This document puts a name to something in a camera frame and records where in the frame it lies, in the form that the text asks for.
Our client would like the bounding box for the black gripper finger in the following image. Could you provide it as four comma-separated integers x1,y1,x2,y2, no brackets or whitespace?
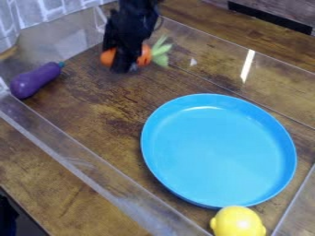
102,30,117,51
109,45,141,74

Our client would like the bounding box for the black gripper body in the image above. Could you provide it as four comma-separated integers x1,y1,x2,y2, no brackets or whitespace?
104,0,160,48

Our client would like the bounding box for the orange toy carrot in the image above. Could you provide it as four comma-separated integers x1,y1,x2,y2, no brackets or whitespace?
100,36,172,67

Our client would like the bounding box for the blue round tray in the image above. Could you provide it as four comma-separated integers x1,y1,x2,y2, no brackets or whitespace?
140,94,297,208

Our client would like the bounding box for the white grey curtain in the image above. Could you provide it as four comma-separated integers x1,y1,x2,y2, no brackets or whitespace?
0,0,114,53

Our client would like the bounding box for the purple toy eggplant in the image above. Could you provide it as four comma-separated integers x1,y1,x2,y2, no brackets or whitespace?
9,62,65,100

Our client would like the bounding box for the yellow toy lemon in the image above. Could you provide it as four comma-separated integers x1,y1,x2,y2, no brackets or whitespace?
209,206,267,236

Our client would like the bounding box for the clear acrylic enclosure wall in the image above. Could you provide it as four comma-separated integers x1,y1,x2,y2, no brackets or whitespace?
0,7,315,236

